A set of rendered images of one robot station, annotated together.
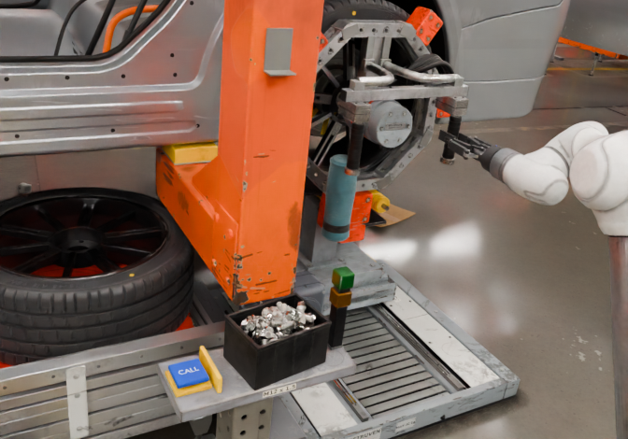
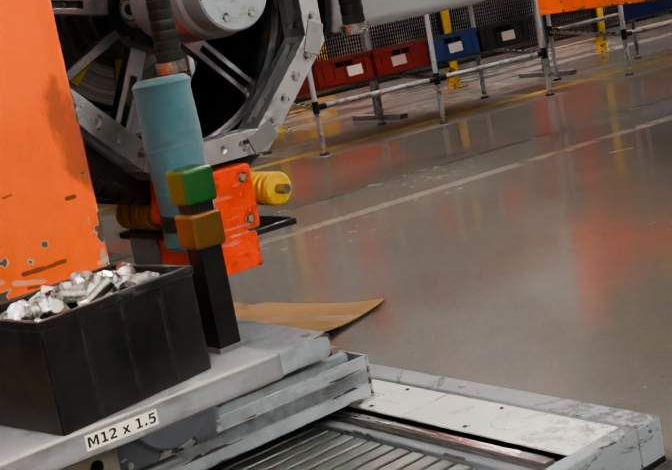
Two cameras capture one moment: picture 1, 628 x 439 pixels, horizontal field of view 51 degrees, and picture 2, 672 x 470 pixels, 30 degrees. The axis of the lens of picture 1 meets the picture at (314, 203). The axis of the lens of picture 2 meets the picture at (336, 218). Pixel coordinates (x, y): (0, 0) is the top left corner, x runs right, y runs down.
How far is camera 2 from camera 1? 0.61 m
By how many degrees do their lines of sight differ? 16
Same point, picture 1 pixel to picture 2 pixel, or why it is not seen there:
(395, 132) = not seen: outside the picture
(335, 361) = (234, 362)
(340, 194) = (173, 144)
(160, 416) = not seen: outside the picture
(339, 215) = not seen: hidden behind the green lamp
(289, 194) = (31, 60)
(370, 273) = (306, 347)
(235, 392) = (19, 450)
